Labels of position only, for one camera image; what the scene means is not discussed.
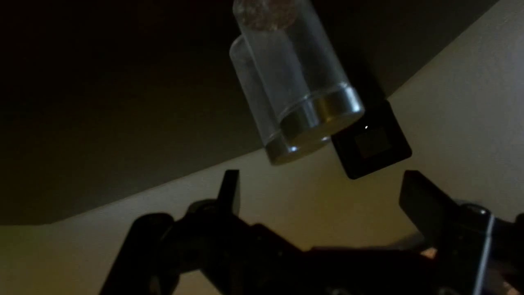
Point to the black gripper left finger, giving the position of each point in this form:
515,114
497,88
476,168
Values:
228,198

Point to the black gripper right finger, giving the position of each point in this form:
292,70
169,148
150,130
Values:
431,211

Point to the small black device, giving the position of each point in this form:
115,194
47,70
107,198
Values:
372,144

